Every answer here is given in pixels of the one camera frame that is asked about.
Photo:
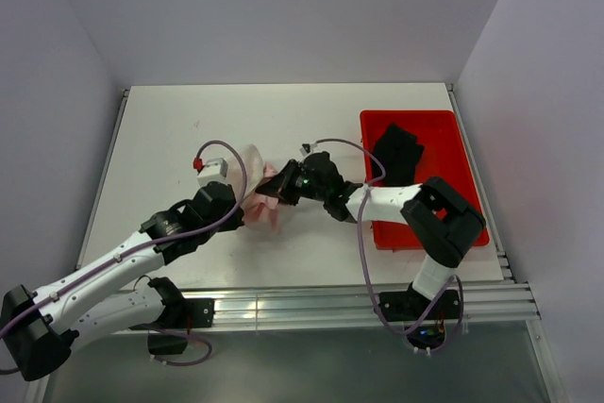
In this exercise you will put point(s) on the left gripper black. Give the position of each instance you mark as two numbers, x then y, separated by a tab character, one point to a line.
233	222

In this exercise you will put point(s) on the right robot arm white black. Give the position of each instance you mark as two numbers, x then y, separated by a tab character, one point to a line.
443	222

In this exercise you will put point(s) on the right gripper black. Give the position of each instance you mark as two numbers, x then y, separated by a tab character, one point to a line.
280	186

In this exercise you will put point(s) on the white mesh laundry bag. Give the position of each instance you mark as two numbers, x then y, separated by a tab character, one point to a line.
253	164

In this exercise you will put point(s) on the black garment in bin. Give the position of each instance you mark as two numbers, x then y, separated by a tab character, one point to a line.
399	152

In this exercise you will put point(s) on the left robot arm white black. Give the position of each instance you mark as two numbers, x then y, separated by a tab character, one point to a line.
42	328

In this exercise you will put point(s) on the red plastic bin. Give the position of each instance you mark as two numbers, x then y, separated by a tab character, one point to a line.
437	130

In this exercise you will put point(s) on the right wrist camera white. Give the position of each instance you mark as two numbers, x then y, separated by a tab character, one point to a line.
307	148

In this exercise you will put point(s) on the aluminium mounting rail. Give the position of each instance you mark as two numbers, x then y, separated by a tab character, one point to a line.
348	307

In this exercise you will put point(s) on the pink bra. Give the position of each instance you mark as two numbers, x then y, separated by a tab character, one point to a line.
260	211

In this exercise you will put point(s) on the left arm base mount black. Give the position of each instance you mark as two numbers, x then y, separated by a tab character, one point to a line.
198	312

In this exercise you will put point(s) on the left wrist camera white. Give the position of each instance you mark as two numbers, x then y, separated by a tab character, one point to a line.
214	170

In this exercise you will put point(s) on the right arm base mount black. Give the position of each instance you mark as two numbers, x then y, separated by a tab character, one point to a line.
409	305

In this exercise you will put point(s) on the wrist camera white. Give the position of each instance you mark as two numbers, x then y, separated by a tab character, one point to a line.
307	148
214	170

